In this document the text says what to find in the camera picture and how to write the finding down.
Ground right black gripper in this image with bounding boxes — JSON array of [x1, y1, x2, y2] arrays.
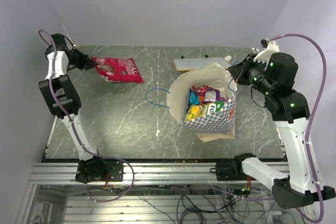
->
[[227, 52, 275, 95]]

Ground red Real chips bag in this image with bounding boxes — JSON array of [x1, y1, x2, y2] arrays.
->
[[92, 57, 144, 83]]

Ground purple snack packet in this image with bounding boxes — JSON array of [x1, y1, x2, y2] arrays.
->
[[202, 88, 227, 104]]

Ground blue checkered paper bag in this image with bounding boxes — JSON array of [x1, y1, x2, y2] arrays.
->
[[145, 61, 238, 143]]

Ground green Fox's candy bag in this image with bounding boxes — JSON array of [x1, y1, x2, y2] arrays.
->
[[185, 102, 226, 122]]

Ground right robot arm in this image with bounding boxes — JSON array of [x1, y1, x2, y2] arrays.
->
[[215, 52, 335, 209]]

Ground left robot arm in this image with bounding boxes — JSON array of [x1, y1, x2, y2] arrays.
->
[[38, 29, 123, 184]]

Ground blue snack packet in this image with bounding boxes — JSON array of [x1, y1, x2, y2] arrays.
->
[[186, 89, 202, 112]]

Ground small yellow-framed whiteboard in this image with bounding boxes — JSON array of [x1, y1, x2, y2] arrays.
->
[[173, 55, 232, 71]]

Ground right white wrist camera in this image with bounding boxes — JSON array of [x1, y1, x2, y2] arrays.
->
[[253, 38, 279, 63]]

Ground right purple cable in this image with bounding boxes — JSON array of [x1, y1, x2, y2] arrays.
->
[[274, 33, 328, 223]]

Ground aluminium frame rail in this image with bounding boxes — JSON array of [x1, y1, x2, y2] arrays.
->
[[28, 161, 292, 185]]

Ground cable bundle under table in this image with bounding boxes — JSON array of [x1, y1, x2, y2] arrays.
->
[[86, 174, 279, 224]]

